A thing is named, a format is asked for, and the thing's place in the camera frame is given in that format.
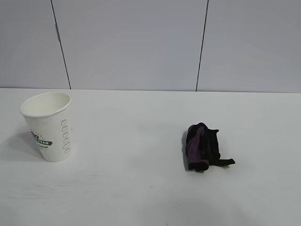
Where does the dark purple striped cloth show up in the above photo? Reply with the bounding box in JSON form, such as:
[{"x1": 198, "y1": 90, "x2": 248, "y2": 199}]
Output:
[{"x1": 181, "y1": 121, "x2": 236, "y2": 172}]

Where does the white paper coffee cup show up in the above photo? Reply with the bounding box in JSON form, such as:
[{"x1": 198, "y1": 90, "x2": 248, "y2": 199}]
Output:
[{"x1": 19, "y1": 91, "x2": 72, "y2": 162}]

